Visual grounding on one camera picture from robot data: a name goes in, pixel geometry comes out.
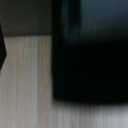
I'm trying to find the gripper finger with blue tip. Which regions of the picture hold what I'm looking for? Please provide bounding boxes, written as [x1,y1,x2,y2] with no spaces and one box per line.
[0,24,8,73]

